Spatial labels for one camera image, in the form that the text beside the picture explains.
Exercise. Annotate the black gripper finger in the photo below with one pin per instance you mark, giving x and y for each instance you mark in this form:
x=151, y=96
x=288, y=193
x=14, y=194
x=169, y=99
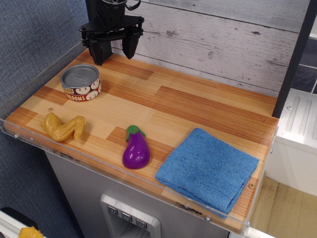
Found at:
x=129, y=43
x=100, y=51

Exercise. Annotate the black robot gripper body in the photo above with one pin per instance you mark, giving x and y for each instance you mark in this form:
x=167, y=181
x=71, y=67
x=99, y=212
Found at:
x=108, y=22

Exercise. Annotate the yellow toy chicken wing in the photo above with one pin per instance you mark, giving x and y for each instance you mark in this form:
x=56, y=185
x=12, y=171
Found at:
x=59, y=131

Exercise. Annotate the purple toy eggplant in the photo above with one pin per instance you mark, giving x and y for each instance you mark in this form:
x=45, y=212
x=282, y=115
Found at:
x=137, y=152

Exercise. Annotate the toy mushroom can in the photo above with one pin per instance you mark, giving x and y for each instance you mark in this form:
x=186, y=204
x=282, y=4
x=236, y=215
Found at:
x=81, y=82

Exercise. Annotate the blue folded microfiber cloth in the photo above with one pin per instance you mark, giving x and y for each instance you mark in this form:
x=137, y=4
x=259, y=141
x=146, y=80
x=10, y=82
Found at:
x=208, y=170

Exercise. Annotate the silver toy fridge cabinet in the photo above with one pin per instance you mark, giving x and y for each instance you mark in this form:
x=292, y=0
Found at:
x=84, y=186

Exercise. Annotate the water dispenser panel with buttons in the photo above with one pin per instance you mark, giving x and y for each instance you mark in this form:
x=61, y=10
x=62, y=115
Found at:
x=126, y=221

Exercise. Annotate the yellow object at corner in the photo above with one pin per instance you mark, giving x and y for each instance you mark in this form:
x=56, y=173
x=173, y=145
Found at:
x=30, y=232

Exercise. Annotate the white toy sink unit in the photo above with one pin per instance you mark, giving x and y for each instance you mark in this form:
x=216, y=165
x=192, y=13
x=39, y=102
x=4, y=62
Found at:
x=292, y=160

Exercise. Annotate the black vertical post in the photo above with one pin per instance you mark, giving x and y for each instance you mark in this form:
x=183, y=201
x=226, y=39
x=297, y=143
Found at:
x=296, y=57

